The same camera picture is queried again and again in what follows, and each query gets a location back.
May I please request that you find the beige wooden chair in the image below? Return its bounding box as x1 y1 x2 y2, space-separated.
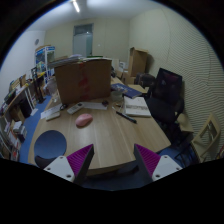
191 113 221 163

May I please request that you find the ceiling fluorescent light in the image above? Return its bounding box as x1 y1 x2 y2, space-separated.
72 0 80 13

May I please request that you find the clear glass jar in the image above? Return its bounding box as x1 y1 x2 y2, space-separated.
111 91 123 102

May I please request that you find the large brown cardboard box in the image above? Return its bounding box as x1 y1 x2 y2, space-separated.
55 59 111 104

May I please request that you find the white remote control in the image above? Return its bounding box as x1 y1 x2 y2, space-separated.
67 102 84 115

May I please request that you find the tall open cardboard box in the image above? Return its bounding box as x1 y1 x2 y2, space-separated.
128 47 148 77

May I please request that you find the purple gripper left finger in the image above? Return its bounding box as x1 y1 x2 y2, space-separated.
45 144 94 185

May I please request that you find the side shelf with clutter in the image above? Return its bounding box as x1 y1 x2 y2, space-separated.
0 81 37 161

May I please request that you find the pink computer mouse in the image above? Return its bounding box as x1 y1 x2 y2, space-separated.
75 113 93 127

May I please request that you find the white paper sheet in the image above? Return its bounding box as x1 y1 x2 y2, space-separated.
82 102 107 110

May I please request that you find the blue white display cabinet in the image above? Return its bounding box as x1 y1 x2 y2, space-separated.
35 46 55 73

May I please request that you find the black marker pen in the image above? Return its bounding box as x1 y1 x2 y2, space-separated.
116 111 137 124

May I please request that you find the black office chair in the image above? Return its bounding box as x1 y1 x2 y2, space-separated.
146 68 184 141

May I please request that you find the white open book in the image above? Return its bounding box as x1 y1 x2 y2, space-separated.
124 97 151 117

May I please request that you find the white door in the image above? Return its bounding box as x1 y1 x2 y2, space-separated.
73 33 93 57

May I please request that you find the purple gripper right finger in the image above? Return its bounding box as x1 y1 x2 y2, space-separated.
134 144 182 181

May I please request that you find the dark blue book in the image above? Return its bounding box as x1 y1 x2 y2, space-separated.
111 83 142 99

